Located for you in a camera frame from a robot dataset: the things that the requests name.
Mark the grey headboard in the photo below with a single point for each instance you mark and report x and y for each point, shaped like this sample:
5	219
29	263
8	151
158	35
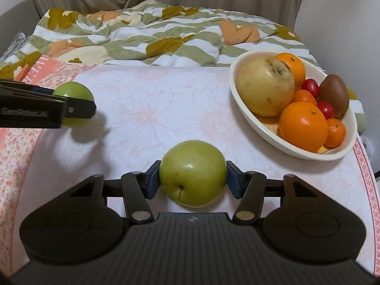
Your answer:
14	20

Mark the green apple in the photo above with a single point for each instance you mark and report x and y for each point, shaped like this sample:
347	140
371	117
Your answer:
193	173
74	90

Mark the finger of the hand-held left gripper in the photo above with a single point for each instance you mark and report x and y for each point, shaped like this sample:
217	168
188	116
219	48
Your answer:
81	109
29	89

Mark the cream ceramic bowl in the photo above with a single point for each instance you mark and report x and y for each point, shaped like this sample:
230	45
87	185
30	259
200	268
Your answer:
297	151

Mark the striped floral blanket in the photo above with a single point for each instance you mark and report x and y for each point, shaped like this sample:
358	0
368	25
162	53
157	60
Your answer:
148	38

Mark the red cherry tomato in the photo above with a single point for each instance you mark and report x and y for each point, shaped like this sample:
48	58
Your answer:
325	109
310	87

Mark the pink floral cloth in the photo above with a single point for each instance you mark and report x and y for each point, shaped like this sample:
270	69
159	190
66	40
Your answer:
163	107

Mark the large orange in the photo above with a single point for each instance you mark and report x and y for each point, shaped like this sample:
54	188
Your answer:
294	65
302	126

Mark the brown kiwi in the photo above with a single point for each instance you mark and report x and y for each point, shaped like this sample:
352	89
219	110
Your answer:
334	95

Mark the large yellow pear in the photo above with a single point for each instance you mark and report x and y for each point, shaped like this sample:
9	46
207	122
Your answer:
264	86

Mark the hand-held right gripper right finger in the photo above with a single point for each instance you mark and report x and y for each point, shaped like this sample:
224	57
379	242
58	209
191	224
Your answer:
233	181

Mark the grey patterned pillow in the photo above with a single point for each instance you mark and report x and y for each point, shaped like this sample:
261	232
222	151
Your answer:
14	46

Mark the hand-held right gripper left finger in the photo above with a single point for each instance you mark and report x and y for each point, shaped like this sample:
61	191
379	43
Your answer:
153	179

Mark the small mandarin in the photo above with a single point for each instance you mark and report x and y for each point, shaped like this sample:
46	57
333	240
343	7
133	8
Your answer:
304	96
335	132

